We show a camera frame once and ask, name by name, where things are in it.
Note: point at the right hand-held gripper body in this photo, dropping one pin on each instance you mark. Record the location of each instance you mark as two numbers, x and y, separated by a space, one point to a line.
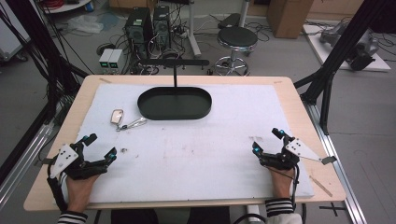
288 155

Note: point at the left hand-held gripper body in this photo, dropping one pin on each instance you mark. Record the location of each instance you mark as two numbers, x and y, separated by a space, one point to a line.
81 166

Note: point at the person's left hand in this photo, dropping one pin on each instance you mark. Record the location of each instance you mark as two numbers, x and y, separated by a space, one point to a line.
78 190

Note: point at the person's right hand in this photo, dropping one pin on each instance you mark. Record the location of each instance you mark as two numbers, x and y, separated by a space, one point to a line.
281 183

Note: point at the thin wooden strip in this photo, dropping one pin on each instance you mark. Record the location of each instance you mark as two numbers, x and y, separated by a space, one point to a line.
320 186

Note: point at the white foam mat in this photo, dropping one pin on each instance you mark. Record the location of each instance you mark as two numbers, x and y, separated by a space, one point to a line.
193 155

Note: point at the person's dark legs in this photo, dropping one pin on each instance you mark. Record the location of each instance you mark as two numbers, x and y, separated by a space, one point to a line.
134 216

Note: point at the black oval tray stand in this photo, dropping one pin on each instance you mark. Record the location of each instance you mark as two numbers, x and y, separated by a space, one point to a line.
174 104

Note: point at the white power supply unit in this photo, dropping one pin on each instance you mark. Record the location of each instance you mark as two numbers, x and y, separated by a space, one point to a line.
115 59
106 59

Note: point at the black round stool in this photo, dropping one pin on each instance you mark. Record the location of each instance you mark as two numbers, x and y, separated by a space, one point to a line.
236 40

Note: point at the clear plastic bag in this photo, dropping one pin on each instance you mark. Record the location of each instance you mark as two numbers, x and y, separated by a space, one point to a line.
85 24

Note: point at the cardboard box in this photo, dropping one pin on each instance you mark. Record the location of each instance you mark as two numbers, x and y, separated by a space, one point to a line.
289 17

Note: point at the grey machine on white board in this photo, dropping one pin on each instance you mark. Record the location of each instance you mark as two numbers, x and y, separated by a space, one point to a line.
358 46

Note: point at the large black computer tower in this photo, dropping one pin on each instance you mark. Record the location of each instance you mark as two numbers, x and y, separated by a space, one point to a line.
138 31

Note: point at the black floor pedal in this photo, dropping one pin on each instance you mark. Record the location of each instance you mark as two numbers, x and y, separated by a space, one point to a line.
229 21

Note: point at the slim black computer tower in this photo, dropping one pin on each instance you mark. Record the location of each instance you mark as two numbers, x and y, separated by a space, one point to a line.
162 26

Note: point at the white desk leg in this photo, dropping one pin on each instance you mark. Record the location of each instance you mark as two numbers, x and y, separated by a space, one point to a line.
192 31

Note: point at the aluminium rail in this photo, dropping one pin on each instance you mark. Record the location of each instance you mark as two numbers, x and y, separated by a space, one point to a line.
21 158
339 168

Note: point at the black metal frame post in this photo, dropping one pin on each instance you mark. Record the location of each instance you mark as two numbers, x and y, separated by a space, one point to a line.
34 40
345 46

